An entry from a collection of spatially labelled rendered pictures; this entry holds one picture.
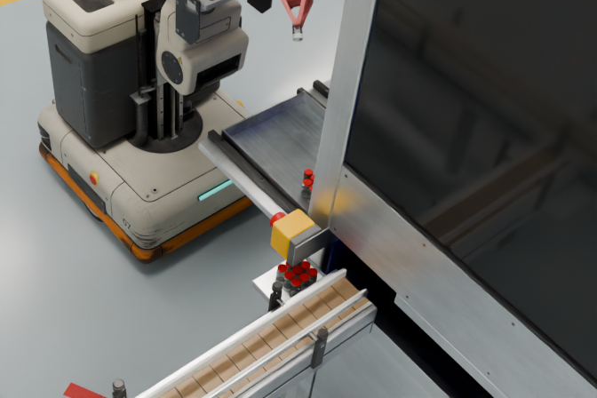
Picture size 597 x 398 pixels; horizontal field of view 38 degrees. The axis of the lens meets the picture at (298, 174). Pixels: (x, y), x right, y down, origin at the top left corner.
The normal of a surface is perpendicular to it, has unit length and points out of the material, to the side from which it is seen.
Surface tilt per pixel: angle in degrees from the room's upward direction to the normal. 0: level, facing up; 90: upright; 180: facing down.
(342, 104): 90
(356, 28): 90
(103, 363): 0
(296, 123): 0
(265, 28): 0
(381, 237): 90
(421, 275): 90
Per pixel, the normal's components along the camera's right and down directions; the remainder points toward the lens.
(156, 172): 0.11, -0.69
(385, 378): -0.76, 0.41
